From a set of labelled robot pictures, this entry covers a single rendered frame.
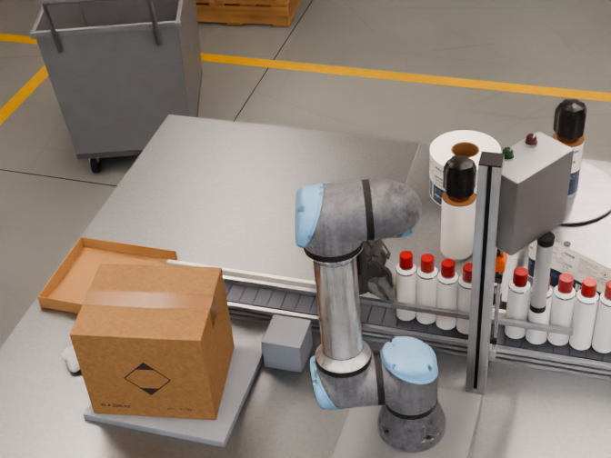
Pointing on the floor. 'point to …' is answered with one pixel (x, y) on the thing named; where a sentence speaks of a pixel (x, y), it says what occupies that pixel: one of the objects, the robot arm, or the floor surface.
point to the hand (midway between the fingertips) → (390, 300)
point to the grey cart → (120, 69)
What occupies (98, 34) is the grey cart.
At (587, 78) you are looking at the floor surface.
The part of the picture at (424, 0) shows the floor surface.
